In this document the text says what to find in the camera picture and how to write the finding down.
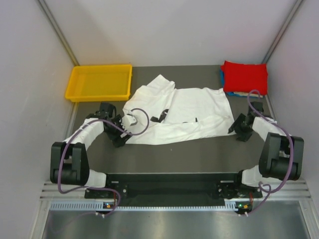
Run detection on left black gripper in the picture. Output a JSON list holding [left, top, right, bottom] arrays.
[[105, 115, 132, 147]]

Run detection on white printed t-shirt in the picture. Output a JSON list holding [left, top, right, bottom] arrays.
[[123, 75, 234, 145]]

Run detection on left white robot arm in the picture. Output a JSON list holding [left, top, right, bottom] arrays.
[[50, 102, 131, 198]]

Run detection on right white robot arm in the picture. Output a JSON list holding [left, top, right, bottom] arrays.
[[228, 102, 304, 197]]

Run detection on beige folded t-shirt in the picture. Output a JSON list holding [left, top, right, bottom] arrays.
[[233, 92, 263, 98]]

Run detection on red folded t-shirt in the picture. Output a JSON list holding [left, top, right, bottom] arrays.
[[220, 61, 268, 96]]

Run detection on blue folded t-shirt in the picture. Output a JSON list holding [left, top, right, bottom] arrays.
[[219, 69, 236, 96]]

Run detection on yellow plastic tray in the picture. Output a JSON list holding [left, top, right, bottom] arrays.
[[65, 64, 133, 103]]

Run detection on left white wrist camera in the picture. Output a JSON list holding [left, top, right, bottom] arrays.
[[122, 114, 138, 127]]

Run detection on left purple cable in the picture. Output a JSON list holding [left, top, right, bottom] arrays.
[[57, 108, 150, 219]]

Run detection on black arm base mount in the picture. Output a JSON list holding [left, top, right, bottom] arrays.
[[106, 173, 262, 199]]

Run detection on grey slotted cable duct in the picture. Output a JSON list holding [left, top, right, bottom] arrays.
[[50, 201, 252, 212]]

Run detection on right aluminium frame rail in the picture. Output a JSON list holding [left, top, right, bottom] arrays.
[[263, 0, 307, 132]]

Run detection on aluminium frame rail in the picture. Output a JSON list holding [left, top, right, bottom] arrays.
[[35, 0, 80, 138], [263, 0, 307, 132]]

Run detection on left aluminium frame rail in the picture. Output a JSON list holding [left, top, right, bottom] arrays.
[[35, 0, 80, 138]]

